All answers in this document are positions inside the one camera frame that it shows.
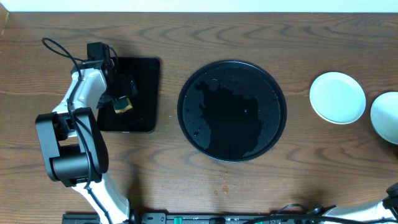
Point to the light blue plate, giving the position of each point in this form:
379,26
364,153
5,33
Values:
337,98

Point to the black rectangular tray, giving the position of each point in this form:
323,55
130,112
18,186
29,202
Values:
145,72

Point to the green and yellow sponge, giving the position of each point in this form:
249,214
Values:
122,105

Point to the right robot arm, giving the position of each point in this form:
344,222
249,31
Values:
384,211

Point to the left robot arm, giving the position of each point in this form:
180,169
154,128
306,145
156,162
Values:
71,142

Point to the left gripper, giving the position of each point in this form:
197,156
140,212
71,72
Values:
125,88

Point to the pale blue plate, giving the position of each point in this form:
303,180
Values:
384,116

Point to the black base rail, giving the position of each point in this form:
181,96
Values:
163,218

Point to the black round tray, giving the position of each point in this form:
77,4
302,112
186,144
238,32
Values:
232,111

